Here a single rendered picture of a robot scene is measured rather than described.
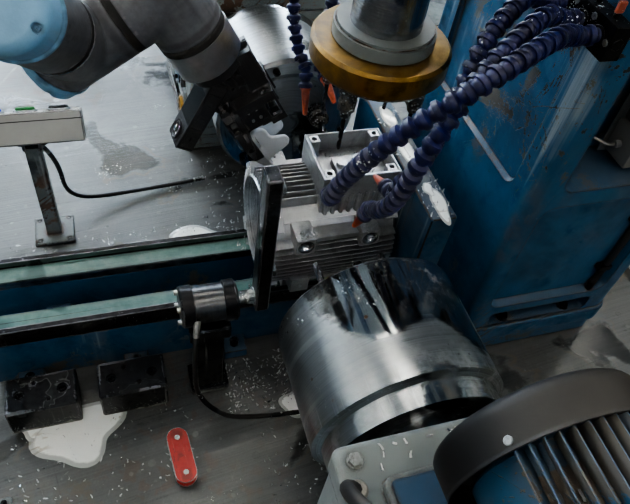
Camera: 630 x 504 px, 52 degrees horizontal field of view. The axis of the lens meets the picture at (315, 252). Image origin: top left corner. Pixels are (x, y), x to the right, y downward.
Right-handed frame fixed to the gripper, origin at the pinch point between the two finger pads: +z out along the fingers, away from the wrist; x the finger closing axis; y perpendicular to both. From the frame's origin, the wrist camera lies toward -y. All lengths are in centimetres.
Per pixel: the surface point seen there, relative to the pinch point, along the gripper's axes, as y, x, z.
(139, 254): -26.0, -0.8, 4.9
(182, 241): -19.4, 0.1, 7.8
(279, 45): 9.7, 19.5, -2.9
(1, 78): -53, 68, 3
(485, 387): 14.7, -45.4, 3.8
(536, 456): 16, -60, -20
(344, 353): 2.2, -37.9, -3.8
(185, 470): -29.4, -34.5, 14.5
